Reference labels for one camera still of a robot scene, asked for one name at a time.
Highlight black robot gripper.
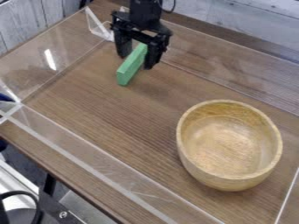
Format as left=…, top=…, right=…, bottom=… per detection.
left=111, top=11, right=173, bottom=70

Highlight green rectangular block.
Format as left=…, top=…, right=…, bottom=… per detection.
left=116, top=44, right=147, bottom=86

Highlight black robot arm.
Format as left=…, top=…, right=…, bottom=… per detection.
left=111, top=0, right=173, bottom=70

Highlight light wooden bowl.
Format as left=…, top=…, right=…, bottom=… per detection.
left=175, top=100, right=283, bottom=192

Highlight blue object at left edge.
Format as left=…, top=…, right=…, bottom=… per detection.
left=0, top=93, right=14, bottom=102

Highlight black table leg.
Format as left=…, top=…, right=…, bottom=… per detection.
left=42, top=174, right=56, bottom=196

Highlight clear acrylic enclosure walls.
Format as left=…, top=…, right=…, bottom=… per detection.
left=0, top=0, right=299, bottom=224

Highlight black cable loop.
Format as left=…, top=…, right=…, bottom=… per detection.
left=0, top=190, right=42, bottom=224

